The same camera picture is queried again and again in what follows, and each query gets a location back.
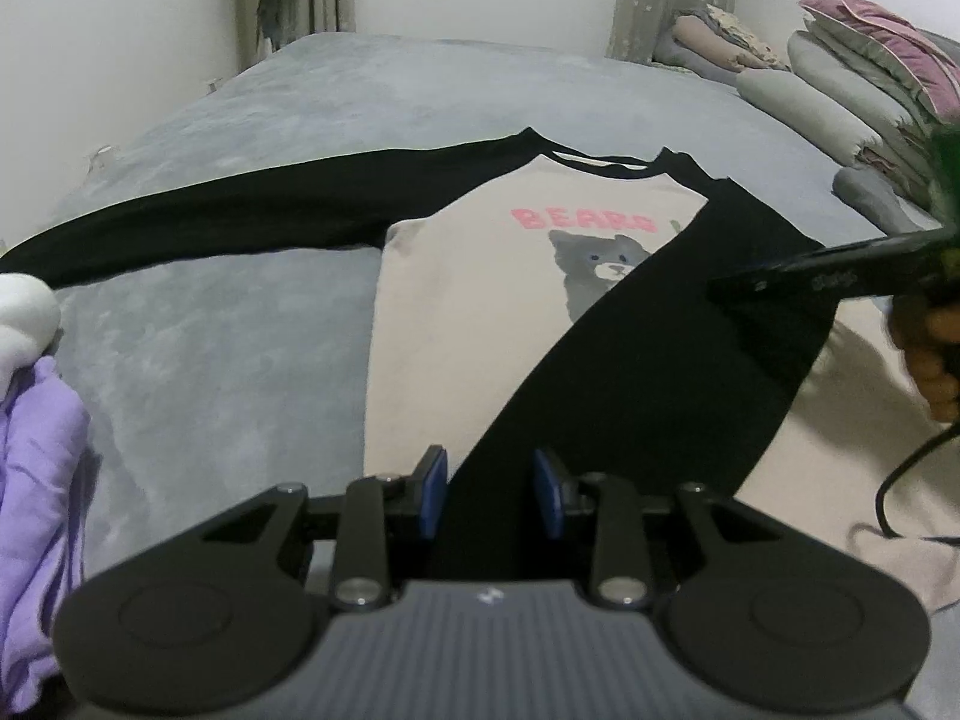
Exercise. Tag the pink folded blanket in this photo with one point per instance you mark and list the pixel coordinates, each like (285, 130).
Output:
(701, 45)

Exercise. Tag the grey hanging garment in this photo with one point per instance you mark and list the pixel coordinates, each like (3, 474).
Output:
(271, 22)

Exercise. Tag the person's right hand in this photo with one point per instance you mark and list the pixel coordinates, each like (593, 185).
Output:
(937, 360)

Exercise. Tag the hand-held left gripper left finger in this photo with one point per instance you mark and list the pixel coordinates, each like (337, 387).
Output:
(433, 491)

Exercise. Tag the white fluffy cloth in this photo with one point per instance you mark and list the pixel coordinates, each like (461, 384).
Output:
(26, 322)

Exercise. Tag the beige sweatshirt with black sleeves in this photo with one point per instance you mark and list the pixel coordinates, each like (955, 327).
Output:
(450, 315)

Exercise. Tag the purple cloth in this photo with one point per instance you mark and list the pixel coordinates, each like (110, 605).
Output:
(37, 502)

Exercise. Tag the grey folded quilts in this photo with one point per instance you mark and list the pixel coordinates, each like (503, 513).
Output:
(810, 105)

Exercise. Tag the grey bed blanket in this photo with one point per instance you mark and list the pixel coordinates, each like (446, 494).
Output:
(225, 352)

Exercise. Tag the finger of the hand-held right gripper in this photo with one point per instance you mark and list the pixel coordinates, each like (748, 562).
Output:
(742, 291)

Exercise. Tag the grey folded blanket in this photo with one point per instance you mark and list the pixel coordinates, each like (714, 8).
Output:
(679, 60)

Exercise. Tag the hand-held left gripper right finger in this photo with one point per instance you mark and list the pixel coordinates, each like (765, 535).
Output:
(547, 495)

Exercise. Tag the grey folded garment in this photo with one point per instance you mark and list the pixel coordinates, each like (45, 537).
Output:
(877, 199)

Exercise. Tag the pink folded quilt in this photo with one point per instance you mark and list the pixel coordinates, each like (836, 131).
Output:
(885, 37)

